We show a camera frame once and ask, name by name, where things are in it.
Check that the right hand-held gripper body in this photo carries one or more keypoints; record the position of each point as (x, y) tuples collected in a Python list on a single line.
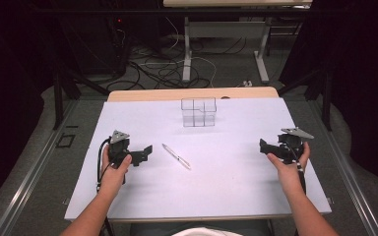
[(290, 146)]

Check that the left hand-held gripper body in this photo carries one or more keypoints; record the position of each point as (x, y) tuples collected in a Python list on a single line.
[(118, 149)]

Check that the white pen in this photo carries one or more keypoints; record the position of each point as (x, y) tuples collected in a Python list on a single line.
[(176, 156)]

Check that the clear plastic pen holder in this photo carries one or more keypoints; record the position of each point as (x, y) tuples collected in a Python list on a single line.
[(198, 113)]

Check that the person's right hand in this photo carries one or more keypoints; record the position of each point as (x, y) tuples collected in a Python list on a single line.
[(290, 175)]

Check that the person's left hand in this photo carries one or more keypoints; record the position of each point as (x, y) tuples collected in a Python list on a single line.
[(113, 178)]

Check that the white table sheet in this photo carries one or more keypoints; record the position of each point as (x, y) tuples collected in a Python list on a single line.
[(216, 183)]

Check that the white power plug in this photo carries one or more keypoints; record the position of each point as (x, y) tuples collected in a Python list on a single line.
[(247, 83)]

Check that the black metal stand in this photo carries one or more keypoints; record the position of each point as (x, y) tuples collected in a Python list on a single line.
[(58, 98)]

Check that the person's white clothing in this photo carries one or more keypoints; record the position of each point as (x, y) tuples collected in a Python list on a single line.
[(206, 232)]

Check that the black computer tower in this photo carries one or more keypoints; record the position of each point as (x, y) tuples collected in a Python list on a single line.
[(101, 42)]

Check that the white metal-legged desk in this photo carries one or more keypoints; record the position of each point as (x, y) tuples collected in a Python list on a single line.
[(223, 29)]

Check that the black floor socket frame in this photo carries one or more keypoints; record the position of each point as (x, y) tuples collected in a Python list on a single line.
[(65, 141)]

